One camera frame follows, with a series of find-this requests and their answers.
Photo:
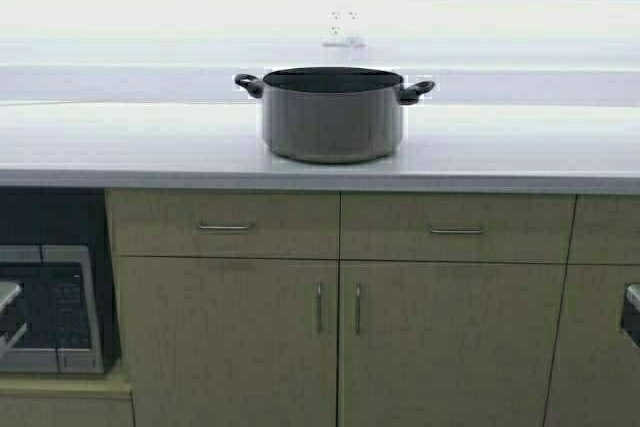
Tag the cabinet door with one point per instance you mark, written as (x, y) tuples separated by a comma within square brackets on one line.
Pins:
[(229, 342), (447, 344)]

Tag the white wall outlet plate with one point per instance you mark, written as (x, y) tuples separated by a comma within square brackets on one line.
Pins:
[(343, 23)]

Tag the door metal handle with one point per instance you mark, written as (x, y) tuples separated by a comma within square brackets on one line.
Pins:
[(357, 308), (318, 307)]

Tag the right beige drawer front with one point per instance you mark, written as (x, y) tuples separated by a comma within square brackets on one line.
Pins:
[(514, 228)]

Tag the beige drawer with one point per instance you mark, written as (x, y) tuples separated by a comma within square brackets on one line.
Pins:
[(514, 228), (174, 223)]

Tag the left drawer metal handle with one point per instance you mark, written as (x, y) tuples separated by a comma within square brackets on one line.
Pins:
[(203, 226)]

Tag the right door metal handle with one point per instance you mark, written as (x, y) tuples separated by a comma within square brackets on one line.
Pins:
[(357, 308)]

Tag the left beige drawer front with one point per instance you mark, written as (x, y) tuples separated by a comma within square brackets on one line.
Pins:
[(174, 223)]

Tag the grey pot with black handles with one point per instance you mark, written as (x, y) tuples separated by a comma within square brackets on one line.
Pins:
[(332, 115)]

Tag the far right lower cabinet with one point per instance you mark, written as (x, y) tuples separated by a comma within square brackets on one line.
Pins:
[(595, 379)]

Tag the left lower cabinet door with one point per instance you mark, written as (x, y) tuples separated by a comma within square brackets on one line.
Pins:
[(229, 342)]

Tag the right lower cabinet door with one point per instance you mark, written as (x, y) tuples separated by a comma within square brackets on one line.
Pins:
[(447, 344)]

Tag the right drawer metal handle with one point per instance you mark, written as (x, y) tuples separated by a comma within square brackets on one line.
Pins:
[(457, 231)]

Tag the silver microwave oven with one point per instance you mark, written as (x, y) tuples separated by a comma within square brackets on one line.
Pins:
[(63, 332)]

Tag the drawer metal handle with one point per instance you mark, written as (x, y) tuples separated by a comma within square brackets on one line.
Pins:
[(203, 226), (457, 231)]

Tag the white plug adapter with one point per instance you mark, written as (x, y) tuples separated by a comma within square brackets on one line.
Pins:
[(356, 42)]

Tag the left door metal handle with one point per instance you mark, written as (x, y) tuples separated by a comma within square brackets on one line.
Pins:
[(318, 307)]

